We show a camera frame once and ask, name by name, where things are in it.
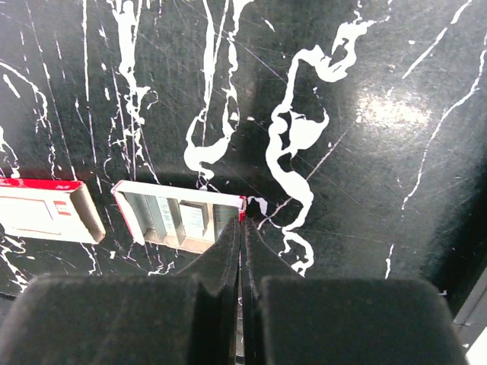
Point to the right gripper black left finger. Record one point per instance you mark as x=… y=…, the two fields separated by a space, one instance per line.
x=186 y=318

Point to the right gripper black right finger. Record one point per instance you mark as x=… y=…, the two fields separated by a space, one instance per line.
x=288 y=319

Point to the silver staple strips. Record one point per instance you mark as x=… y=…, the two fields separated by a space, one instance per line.
x=182 y=219

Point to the red white staple box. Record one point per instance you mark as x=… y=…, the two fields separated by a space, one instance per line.
x=50 y=210

